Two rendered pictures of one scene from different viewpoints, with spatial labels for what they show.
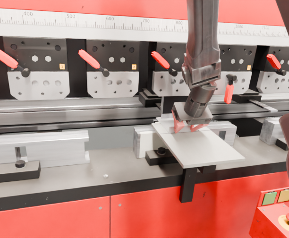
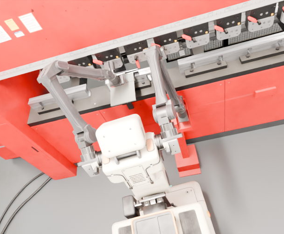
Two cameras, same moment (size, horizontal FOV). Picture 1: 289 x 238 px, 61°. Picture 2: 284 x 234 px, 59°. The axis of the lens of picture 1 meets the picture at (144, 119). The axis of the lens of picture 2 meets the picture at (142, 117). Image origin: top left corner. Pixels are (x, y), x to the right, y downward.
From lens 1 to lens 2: 1.35 m
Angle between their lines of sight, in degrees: 39
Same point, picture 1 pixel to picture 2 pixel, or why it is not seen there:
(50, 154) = (74, 96)
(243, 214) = not seen: hidden behind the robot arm
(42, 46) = not seen: hidden behind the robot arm
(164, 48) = (98, 55)
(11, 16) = (39, 63)
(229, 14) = (122, 33)
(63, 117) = not seen: hidden behind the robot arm
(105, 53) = (75, 63)
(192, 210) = (138, 110)
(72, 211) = (87, 116)
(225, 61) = (131, 50)
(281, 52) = (162, 37)
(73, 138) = (80, 90)
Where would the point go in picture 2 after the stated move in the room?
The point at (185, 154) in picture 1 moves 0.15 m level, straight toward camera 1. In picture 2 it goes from (113, 99) to (104, 117)
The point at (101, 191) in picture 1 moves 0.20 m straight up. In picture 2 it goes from (94, 109) to (83, 93)
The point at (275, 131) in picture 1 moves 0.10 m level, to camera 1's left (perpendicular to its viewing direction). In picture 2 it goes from (181, 68) to (168, 68)
